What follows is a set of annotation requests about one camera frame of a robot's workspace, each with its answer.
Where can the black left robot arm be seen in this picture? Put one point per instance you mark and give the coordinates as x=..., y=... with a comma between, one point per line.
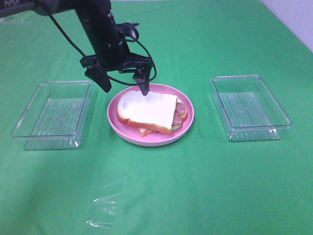
x=48, y=8

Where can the clear plastic bag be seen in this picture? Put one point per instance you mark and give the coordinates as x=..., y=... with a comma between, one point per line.
x=107, y=193

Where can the pink round plate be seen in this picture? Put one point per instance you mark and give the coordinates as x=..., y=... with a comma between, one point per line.
x=132, y=135

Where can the green lettuce leaf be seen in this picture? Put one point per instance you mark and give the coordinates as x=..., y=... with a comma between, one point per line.
x=175, y=127

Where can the clear left plastic tray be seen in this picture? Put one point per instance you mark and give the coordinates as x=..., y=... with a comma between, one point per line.
x=55, y=116

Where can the clear plastic tray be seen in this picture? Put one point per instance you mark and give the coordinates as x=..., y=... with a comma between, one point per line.
x=247, y=108
x=55, y=116

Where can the bacon strip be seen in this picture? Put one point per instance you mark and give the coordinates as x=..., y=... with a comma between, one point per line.
x=180, y=113

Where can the white bread slice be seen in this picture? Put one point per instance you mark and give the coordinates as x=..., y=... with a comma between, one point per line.
x=145, y=131
x=153, y=111

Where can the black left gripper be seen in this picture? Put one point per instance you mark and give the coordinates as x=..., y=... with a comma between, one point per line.
x=108, y=40

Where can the clear right plastic tray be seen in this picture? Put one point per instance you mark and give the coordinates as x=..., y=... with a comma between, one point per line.
x=247, y=108

